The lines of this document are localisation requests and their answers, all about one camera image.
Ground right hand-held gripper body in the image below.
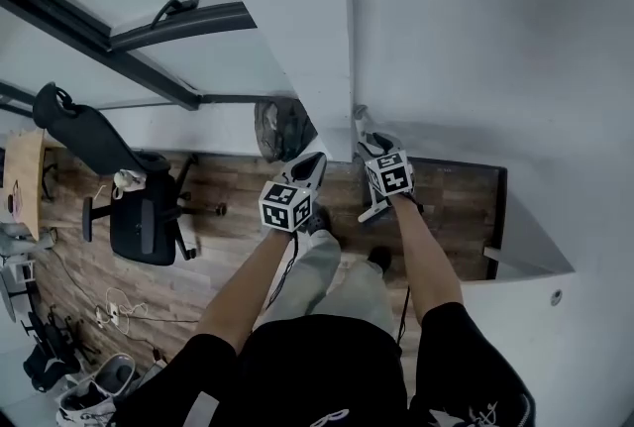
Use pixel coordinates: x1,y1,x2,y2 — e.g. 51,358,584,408
365,151,415,197

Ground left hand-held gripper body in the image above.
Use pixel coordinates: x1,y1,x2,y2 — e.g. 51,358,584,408
258,176,318,234

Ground white broom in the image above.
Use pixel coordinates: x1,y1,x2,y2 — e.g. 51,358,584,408
351,103,392,224

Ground person's left forearm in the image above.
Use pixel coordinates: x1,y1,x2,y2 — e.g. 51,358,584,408
195,229,298,357

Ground person's right forearm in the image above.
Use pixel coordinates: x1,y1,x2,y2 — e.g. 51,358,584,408
390,194,465,325

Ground person's left black shoe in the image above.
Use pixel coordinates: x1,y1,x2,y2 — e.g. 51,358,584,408
306,205,332,236

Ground person's black shoe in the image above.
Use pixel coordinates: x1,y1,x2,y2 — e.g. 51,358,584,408
306,205,332,236
369,246,392,275

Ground person's beige trousers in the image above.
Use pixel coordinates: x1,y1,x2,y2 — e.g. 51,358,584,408
260,229,397,337

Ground person's right black shoe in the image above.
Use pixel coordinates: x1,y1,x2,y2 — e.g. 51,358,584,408
369,246,392,275

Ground black mesh office chair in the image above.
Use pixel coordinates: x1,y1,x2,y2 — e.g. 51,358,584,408
32,81,229,267

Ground white plush toy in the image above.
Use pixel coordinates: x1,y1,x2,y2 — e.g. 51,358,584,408
111,168,148,201

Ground person's black t-shirt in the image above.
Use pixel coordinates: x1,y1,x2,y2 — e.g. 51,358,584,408
116,300,536,427

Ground white table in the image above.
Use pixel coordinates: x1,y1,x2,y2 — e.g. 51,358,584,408
460,246,585,427

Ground white and grey open bag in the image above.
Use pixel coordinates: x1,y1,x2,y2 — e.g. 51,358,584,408
53,353,138,427

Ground light wooden desk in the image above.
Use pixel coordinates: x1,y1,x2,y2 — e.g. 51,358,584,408
2,127,65,242

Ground grey cloth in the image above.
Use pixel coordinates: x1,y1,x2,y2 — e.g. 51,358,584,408
0,221,55,258

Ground pink patterned pouch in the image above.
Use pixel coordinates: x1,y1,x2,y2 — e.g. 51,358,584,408
4,179,26,221

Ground black folded tripod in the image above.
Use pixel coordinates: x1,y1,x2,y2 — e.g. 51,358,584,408
22,305,95,391

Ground white metal rack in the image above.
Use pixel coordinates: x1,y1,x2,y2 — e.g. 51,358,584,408
0,256,39,323

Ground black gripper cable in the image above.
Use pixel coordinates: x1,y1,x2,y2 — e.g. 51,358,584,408
266,234,298,310
395,285,412,347

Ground black window frame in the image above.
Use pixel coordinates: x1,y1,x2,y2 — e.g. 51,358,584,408
0,0,259,119

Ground white power strip with cable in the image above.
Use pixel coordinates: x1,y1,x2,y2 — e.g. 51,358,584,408
93,286,149,337

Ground black window handle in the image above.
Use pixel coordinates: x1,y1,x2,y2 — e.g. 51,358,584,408
150,0,199,31

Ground grey shoulder strap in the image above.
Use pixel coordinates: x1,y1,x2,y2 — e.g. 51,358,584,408
182,389,219,427

